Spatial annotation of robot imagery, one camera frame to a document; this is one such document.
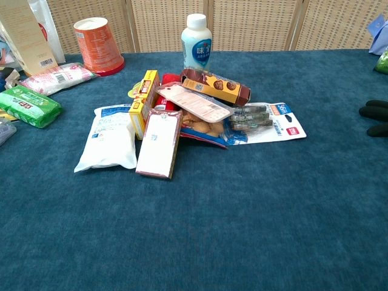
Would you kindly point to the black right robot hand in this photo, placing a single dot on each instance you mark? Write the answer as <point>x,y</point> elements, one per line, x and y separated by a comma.
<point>376,112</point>

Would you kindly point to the green packet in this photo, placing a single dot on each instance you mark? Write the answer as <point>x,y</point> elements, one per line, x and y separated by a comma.
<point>382,62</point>

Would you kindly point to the light blue paper bag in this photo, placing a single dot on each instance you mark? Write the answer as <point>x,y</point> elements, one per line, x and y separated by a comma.
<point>379,34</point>

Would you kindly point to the glue stick blister pack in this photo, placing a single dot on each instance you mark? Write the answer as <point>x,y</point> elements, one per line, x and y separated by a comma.
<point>266,121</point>

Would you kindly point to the woven folding screen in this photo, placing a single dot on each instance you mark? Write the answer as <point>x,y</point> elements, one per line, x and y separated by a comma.
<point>242,24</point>

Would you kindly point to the brown and yellow biscuit box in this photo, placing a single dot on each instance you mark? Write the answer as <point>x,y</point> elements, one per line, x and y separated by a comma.
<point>215,86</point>

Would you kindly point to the blue cookie bag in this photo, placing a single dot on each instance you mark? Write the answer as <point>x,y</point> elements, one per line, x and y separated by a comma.
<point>203,128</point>

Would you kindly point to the pink flat blister card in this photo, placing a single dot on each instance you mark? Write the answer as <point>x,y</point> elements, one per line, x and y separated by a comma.
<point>194,102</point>

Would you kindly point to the white milk bottle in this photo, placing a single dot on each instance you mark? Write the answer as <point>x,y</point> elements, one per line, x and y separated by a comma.
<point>196,45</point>

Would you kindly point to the blue tablecloth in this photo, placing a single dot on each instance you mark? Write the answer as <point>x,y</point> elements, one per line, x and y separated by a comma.
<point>194,212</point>

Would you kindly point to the red snack packet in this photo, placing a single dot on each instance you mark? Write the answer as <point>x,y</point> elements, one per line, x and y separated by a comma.
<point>165,100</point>

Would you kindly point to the white box with maroon border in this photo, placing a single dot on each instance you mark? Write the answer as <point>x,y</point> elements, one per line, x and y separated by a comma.
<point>157,142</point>

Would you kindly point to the yellow box with red print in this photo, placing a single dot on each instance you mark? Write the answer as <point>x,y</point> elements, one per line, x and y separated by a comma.
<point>149,85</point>

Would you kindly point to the small yellow box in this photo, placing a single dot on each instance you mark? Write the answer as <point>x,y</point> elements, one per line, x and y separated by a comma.
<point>138,116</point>

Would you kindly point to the yellow round tag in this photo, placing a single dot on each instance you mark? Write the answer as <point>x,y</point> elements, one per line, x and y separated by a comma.
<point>134,91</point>

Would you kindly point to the white plastic pouch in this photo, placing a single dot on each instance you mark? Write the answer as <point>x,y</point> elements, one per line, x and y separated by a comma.
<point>106,136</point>

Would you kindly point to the orange paper cup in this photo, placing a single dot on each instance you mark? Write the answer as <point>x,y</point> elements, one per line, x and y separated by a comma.
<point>97,45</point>

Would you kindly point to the pink and white pouch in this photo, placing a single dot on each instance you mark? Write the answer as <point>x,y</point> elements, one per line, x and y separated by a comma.
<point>57,77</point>

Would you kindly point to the white plastic bag with red print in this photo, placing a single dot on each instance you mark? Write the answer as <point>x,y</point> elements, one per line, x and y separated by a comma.
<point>48,28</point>

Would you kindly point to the green tissue pack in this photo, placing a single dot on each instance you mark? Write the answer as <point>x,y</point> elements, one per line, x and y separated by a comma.
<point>28,106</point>

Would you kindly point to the tall beige carton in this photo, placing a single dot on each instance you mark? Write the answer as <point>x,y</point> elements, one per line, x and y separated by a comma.
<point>27,36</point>

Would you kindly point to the clear plastic container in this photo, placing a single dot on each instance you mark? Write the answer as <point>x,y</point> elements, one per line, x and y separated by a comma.
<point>6,130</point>

